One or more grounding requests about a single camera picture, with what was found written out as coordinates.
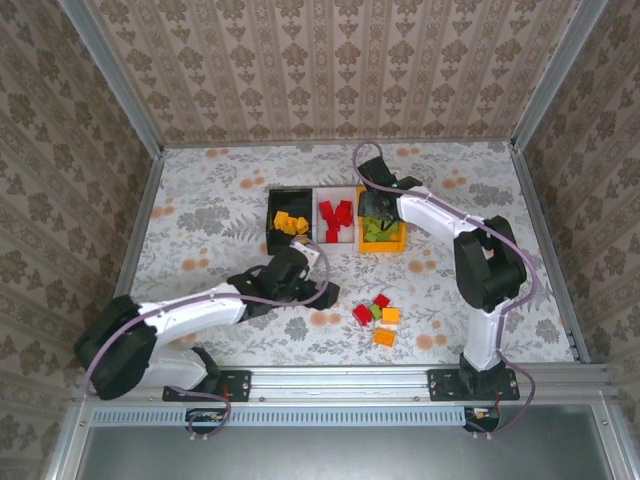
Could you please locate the long green lego brick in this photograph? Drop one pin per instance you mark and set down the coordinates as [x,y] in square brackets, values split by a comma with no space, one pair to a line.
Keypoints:
[372,233]

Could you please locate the orange lego brick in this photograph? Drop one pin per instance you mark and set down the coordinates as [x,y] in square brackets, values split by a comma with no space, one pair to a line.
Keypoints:
[302,226]
[390,315]
[384,336]
[288,229]
[281,219]

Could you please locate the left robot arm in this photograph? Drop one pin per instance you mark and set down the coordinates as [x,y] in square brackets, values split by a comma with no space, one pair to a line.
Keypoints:
[190,312]

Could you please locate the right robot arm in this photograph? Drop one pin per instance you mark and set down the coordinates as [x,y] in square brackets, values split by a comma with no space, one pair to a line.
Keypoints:
[435,215]

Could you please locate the orange plastic container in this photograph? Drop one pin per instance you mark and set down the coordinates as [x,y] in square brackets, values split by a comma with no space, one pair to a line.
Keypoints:
[380,246]

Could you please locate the white plastic container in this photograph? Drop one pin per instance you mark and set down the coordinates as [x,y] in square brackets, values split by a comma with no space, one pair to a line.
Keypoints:
[345,245]

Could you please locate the black plastic container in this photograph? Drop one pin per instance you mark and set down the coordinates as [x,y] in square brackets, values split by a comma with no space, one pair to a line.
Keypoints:
[290,197]

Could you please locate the floral tablecloth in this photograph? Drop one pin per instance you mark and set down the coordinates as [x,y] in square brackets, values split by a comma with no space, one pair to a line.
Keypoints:
[210,190]

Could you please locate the black connector box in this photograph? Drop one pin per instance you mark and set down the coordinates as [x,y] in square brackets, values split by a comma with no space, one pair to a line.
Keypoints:
[202,419]
[481,418]

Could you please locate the grey metal panel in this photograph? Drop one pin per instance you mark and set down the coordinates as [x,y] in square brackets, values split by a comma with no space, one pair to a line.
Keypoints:
[350,455]

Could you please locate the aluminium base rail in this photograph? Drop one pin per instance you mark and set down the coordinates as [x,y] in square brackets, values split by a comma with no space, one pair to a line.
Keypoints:
[340,385]

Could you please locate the aluminium side rail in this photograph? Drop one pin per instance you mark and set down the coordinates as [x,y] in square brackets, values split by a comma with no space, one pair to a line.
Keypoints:
[533,200]
[141,225]

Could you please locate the aluminium frame post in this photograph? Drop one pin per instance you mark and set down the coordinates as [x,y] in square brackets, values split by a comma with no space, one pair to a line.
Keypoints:
[555,75]
[116,80]

